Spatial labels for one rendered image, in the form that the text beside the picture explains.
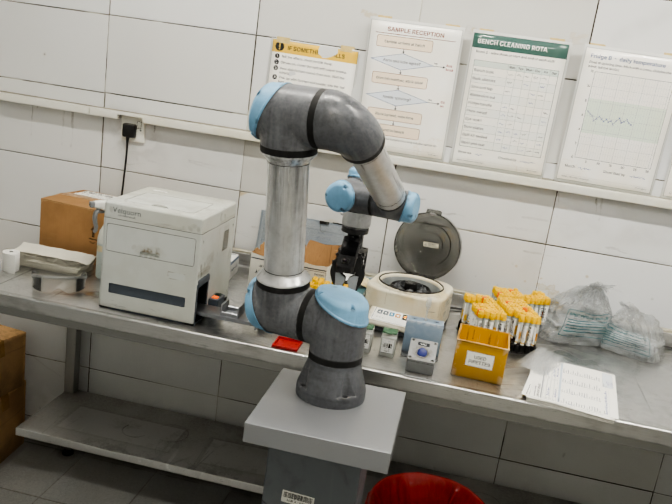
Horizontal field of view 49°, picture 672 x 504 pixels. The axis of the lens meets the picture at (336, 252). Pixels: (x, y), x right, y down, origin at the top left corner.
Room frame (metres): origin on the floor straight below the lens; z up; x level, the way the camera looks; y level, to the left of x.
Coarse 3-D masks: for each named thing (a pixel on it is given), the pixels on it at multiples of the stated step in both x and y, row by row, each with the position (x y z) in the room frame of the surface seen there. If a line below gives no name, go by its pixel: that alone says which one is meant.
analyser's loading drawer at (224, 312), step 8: (200, 304) 1.90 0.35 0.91; (224, 304) 1.85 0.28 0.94; (200, 312) 1.84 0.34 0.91; (208, 312) 1.85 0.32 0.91; (216, 312) 1.86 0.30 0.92; (224, 312) 1.84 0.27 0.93; (232, 312) 1.87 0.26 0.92; (240, 312) 1.85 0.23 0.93; (224, 320) 1.83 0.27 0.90; (232, 320) 1.83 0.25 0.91; (240, 320) 1.82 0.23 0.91; (256, 328) 1.82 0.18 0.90
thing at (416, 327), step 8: (408, 320) 1.85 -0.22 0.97; (416, 320) 1.85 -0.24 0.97; (424, 320) 1.86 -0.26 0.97; (432, 320) 1.87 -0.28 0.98; (408, 328) 1.85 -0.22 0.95; (416, 328) 1.84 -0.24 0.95; (424, 328) 1.84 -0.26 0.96; (432, 328) 1.84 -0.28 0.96; (440, 328) 1.84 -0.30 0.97; (408, 336) 1.85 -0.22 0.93; (416, 336) 1.84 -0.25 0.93; (424, 336) 1.84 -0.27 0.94; (432, 336) 1.84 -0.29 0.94; (440, 336) 1.84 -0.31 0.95; (408, 344) 1.85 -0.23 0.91; (440, 344) 1.84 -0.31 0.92
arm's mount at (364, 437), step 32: (288, 384) 1.47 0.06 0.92; (256, 416) 1.31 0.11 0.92; (288, 416) 1.33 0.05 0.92; (320, 416) 1.34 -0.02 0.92; (352, 416) 1.36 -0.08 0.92; (384, 416) 1.38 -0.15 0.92; (288, 448) 1.26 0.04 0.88; (320, 448) 1.25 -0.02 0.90; (352, 448) 1.24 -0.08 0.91; (384, 448) 1.25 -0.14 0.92
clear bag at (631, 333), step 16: (624, 304) 2.18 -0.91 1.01; (624, 320) 2.13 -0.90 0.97; (640, 320) 2.12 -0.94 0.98; (656, 320) 2.14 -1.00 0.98; (608, 336) 2.12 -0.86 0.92; (624, 336) 2.10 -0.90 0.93; (640, 336) 2.08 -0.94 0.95; (656, 336) 2.10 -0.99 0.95; (624, 352) 2.09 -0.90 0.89; (640, 352) 2.07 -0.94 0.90; (656, 352) 2.06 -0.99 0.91
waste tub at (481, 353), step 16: (464, 336) 1.88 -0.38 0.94; (480, 336) 1.87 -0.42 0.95; (496, 336) 1.86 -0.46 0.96; (464, 352) 1.75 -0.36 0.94; (480, 352) 1.74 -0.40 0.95; (496, 352) 1.73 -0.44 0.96; (464, 368) 1.75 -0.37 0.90; (480, 368) 1.74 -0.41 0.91; (496, 368) 1.73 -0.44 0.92; (496, 384) 1.73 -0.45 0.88
